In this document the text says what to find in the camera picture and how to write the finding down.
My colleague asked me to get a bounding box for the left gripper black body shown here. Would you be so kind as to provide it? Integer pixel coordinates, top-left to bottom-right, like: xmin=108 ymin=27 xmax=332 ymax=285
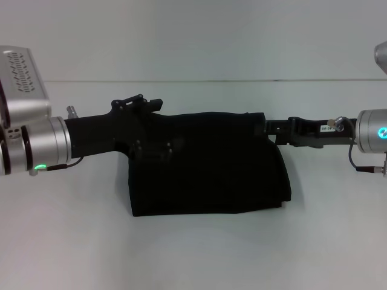
xmin=63 ymin=98 xmax=149 ymax=160

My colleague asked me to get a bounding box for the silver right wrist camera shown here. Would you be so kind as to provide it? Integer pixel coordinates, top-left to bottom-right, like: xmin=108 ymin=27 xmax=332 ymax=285
xmin=374 ymin=41 xmax=387 ymax=76

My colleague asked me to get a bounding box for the black shirt with FREE print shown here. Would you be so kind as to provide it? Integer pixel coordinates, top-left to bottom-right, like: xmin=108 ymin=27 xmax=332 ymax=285
xmin=125 ymin=111 xmax=293 ymax=218

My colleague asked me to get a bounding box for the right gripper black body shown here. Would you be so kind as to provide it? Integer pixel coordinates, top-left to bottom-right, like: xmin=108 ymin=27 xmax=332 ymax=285
xmin=287 ymin=116 xmax=358 ymax=149

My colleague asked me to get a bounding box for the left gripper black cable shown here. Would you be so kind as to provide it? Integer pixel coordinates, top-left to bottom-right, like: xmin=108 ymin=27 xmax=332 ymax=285
xmin=28 ymin=156 xmax=85 ymax=178

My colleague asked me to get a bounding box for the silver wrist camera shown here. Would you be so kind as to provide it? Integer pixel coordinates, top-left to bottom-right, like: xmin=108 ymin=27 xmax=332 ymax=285
xmin=0 ymin=45 xmax=52 ymax=127
xmin=374 ymin=41 xmax=387 ymax=76

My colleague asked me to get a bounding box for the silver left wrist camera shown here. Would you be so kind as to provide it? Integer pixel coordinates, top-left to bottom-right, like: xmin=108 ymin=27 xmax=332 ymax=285
xmin=0 ymin=45 xmax=52 ymax=127

